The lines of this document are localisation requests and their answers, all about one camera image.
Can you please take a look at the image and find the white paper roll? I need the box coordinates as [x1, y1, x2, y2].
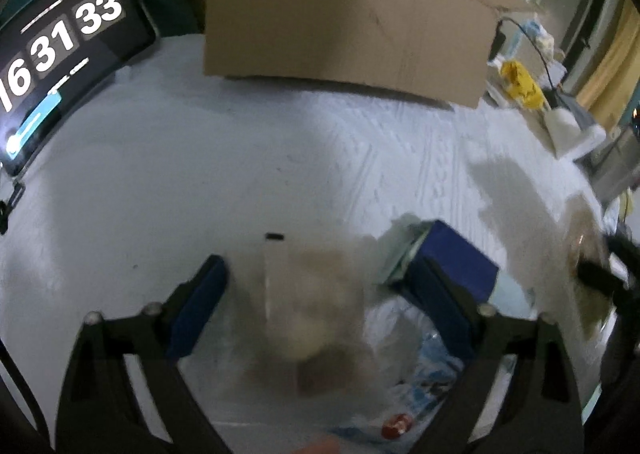
[544, 105, 609, 161]

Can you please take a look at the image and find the black charger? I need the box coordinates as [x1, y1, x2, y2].
[491, 21, 507, 66]

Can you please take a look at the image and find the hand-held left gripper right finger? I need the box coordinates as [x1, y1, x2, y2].
[400, 255, 587, 454]

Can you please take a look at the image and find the black cable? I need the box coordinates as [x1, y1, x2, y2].
[492, 16, 567, 109]

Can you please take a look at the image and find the yellow packet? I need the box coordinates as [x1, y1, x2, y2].
[500, 60, 547, 111]

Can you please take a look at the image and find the cardboard box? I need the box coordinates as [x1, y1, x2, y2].
[192, 0, 545, 111]

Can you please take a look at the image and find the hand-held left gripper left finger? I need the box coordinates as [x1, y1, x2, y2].
[55, 254, 231, 454]

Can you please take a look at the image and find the tablet with clock display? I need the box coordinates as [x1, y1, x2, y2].
[0, 0, 162, 178]

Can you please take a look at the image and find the blue and white snack packet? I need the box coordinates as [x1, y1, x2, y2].
[345, 324, 473, 437]

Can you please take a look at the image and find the yellow curtain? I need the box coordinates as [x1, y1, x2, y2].
[574, 0, 640, 136]

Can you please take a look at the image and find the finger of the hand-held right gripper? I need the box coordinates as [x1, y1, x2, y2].
[574, 231, 640, 306]

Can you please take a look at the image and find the beige clear snack packet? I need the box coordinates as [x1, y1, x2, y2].
[245, 240, 386, 397]

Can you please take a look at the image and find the small red packet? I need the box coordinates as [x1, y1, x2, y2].
[381, 413, 414, 438]

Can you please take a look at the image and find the dark blue box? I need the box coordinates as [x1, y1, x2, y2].
[379, 219, 501, 306]

